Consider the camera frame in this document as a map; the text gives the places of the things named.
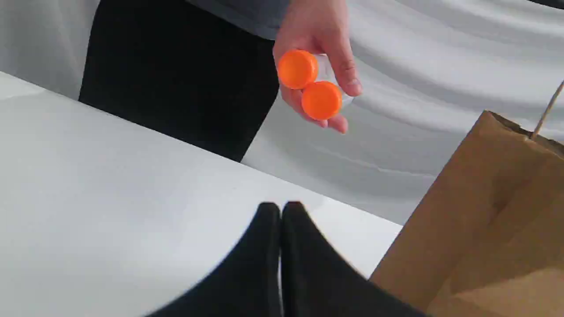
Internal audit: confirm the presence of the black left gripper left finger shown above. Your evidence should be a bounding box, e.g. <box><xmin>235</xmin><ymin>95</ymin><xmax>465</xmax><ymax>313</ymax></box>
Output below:
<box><xmin>151</xmin><ymin>203</ymin><xmax>282</xmax><ymax>317</ymax></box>

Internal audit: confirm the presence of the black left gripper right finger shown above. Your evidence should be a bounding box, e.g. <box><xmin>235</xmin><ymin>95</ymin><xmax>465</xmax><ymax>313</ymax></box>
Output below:
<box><xmin>281</xmin><ymin>201</ymin><xmax>423</xmax><ymax>317</ymax></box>

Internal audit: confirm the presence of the brown paper bag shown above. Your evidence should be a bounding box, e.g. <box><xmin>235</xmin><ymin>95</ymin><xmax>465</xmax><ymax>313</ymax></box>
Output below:
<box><xmin>370</xmin><ymin>85</ymin><xmax>564</xmax><ymax>317</ymax></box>

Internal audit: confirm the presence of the clear tube orange cap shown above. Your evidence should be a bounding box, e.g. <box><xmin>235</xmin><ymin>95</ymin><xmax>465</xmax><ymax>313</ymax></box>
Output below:
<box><xmin>277</xmin><ymin>49</ymin><xmax>333</xmax><ymax>90</ymax></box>
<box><xmin>301</xmin><ymin>81</ymin><xmax>354</xmax><ymax>121</ymax></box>

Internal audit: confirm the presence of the person's bare hand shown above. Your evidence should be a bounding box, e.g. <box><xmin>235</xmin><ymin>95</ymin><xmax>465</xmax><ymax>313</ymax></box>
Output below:
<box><xmin>272</xmin><ymin>0</ymin><xmax>363</xmax><ymax>134</ymax></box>

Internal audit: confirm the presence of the person's grey shirt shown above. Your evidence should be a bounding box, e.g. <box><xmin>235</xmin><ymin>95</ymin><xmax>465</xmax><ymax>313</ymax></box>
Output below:
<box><xmin>189</xmin><ymin>0</ymin><xmax>289</xmax><ymax>40</ymax></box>

